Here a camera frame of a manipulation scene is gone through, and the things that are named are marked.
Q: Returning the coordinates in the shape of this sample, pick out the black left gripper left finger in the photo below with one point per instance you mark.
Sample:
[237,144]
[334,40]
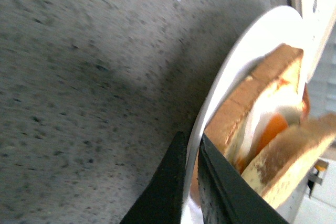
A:
[162,199]

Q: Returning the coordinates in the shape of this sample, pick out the fried egg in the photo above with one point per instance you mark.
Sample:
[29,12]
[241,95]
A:
[270,115]

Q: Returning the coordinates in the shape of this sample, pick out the bread slice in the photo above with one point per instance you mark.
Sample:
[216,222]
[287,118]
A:
[273,82]
[280,166]

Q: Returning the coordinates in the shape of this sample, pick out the white round plate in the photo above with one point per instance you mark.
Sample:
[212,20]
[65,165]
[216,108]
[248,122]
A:
[282,24]

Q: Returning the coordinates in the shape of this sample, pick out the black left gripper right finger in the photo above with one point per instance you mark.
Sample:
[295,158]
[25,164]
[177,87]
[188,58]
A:
[225,196]

